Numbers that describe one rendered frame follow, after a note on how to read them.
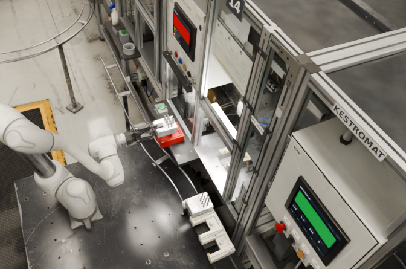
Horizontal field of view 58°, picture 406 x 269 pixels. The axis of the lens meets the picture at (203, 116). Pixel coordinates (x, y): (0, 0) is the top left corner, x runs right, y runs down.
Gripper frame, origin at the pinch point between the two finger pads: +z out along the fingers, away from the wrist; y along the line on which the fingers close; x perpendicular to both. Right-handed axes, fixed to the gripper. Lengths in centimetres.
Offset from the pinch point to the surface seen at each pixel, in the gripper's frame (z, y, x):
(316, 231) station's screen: 18, 55, -105
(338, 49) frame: 39, 98, -69
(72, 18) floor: -6, -103, 295
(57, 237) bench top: -71, -34, -26
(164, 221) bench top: -13, -35, -40
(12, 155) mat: -99, -99, 99
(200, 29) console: 20, 70, -7
